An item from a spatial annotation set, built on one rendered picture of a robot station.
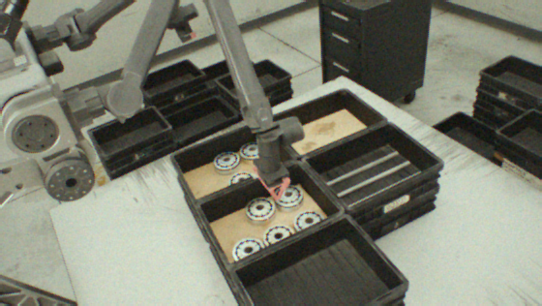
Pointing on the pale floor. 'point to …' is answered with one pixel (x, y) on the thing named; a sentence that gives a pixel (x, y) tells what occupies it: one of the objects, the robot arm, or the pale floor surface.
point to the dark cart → (376, 44)
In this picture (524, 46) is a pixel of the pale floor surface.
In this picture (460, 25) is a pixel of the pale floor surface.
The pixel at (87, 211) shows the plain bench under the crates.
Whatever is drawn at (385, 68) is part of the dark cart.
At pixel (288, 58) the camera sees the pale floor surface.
